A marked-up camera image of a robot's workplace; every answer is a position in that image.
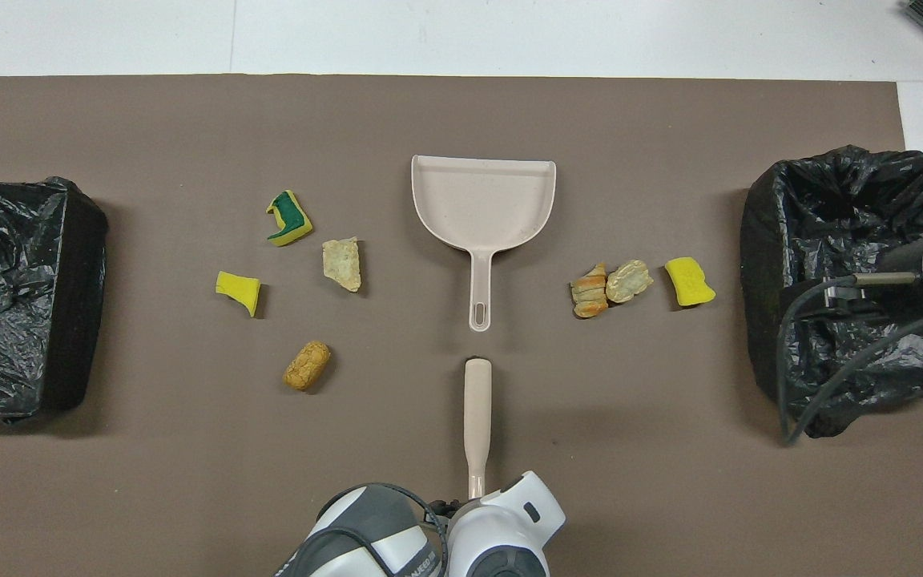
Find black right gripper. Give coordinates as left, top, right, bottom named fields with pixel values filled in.
left=880, top=236, right=923, bottom=283

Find plain yellow sponge piece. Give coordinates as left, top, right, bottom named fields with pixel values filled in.
left=664, top=256, right=717, bottom=308

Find pale flaky pastry piece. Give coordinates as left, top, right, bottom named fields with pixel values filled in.
left=606, top=259, right=655, bottom=305

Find striped croissant piece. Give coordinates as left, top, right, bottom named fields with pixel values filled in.
left=571, top=263, right=610, bottom=320

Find beige plastic dustpan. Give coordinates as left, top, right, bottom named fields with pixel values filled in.
left=411, top=155, right=558, bottom=333

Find beige hand brush black bristles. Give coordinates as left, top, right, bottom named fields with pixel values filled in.
left=463, top=357, right=494, bottom=502

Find crusty bread chunk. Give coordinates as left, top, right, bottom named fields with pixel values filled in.
left=322, top=236, right=363, bottom=293

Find brown bread roll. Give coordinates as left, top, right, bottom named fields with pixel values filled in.
left=283, top=341, right=332, bottom=392

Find green and yellow sponge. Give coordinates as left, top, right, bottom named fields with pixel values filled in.
left=266, top=189, right=313, bottom=248

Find notched yellow sponge piece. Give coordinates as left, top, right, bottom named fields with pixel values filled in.
left=216, top=271, right=261, bottom=318

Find bin with crumpled black bag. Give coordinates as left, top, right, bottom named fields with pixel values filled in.
left=740, top=145, right=923, bottom=439

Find bin with taut black bag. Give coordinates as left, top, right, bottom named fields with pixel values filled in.
left=0, top=177, right=109, bottom=423

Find brown paper table mat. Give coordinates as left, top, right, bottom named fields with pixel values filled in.
left=0, top=75, right=923, bottom=577

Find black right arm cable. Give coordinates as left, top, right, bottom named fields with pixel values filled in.
left=776, top=272, right=923, bottom=446

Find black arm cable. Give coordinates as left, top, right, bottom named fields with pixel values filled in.
left=776, top=272, right=923, bottom=446
left=313, top=482, right=450, bottom=577

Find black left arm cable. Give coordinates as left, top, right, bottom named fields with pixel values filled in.
left=313, top=482, right=450, bottom=577

